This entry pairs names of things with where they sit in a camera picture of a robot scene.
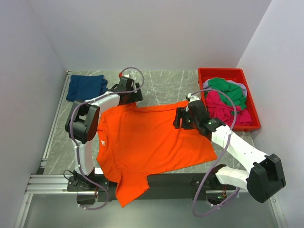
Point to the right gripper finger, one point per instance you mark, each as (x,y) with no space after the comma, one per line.
(181,113)
(180,124)

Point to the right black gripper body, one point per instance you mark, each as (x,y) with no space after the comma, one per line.
(193,122)

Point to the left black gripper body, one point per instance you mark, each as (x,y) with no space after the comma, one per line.
(133,97)

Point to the orange t shirt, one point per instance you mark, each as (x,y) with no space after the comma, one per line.
(135,142)

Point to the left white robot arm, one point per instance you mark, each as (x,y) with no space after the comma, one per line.
(84,116)

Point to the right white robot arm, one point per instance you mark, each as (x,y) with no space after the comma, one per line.
(263,174)

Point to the magenta t shirt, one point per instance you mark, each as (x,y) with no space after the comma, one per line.
(218,109)

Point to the lavender t shirt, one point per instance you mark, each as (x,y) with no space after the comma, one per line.
(206,85)

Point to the green t shirt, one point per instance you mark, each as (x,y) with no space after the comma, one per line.
(235,91)

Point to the folded blue t shirt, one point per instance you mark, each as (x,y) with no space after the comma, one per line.
(86,87)

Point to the red plastic bin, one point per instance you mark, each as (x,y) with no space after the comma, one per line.
(236,75)

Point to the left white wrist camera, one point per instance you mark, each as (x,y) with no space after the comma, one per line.
(121,74)

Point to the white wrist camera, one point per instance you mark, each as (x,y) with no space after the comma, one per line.
(121,74)
(192,98)

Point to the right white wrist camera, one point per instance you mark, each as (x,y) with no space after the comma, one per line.
(192,98)

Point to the aluminium frame rail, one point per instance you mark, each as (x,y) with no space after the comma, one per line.
(27,199)

